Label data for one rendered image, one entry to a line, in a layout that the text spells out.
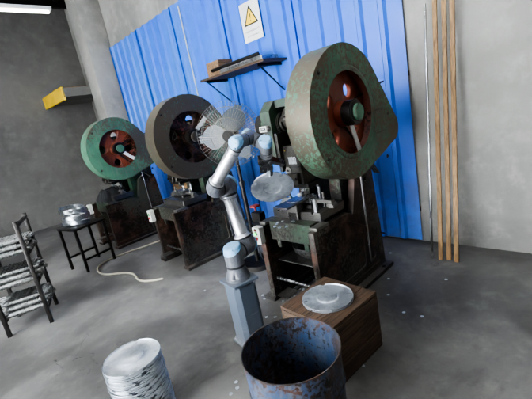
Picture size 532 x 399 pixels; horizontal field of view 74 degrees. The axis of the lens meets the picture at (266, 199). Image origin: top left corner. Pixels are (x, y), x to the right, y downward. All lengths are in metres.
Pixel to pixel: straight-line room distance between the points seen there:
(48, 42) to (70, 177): 2.74
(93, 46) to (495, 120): 6.27
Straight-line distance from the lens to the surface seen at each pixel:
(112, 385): 2.07
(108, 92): 7.25
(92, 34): 7.44
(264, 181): 2.29
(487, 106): 3.21
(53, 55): 8.89
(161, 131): 3.42
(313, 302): 2.08
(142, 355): 2.09
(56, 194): 8.52
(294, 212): 2.53
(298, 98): 2.03
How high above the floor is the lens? 1.43
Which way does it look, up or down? 14 degrees down
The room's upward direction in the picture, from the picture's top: 11 degrees counter-clockwise
